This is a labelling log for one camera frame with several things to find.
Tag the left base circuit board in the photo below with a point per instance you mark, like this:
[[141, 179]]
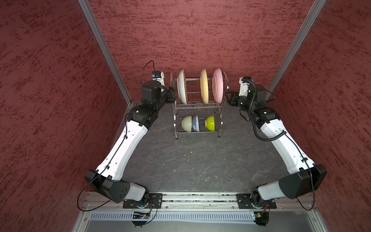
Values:
[[141, 218]]

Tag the base circuit board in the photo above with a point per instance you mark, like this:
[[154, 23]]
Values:
[[141, 218], [261, 218]]

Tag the steel two-tier dish rack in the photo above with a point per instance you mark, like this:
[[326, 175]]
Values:
[[196, 106]]

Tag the yellow bear plate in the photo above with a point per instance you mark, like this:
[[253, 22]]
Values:
[[204, 86]]

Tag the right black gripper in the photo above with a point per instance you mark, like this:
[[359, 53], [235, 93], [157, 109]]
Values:
[[233, 96]]

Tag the pink bear plate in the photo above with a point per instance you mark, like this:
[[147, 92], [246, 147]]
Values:
[[218, 85]]

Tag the aluminium corner post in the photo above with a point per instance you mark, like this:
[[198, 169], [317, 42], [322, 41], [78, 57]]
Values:
[[299, 38], [89, 15]]

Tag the aluminium front rail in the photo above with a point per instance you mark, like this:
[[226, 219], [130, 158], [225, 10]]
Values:
[[198, 207]]

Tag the lime green bowl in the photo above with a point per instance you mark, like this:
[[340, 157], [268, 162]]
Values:
[[210, 123]]

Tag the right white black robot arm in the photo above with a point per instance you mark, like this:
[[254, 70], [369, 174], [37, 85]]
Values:
[[304, 175]]

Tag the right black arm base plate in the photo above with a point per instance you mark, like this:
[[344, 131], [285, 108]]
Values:
[[243, 200]]

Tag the pale green bowl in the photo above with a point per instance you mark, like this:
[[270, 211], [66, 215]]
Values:
[[187, 123]]

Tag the right base circuit board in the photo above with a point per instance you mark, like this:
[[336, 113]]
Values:
[[261, 218]]

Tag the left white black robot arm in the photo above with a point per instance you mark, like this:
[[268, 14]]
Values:
[[107, 178]]

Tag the blue floral white bowl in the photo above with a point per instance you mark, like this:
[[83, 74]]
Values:
[[196, 123]]

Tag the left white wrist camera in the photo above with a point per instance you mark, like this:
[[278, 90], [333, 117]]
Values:
[[158, 76]]

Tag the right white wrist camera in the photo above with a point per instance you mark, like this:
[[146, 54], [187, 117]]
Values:
[[244, 85]]

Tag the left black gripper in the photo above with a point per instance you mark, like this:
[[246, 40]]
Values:
[[170, 96]]

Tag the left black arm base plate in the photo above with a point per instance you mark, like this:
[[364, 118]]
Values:
[[155, 200]]

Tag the white patterned deep plate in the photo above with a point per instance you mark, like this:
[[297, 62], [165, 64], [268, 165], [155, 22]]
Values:
[[181, 86]]

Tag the left aluminium corner post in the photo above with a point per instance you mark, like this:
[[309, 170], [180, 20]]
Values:
[[89, 15]]

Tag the right aluminium corner post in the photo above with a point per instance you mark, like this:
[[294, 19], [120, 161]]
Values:
[[299, 38]]

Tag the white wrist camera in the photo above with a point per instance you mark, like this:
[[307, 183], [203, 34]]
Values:
[[244, 85], [158, 76]]

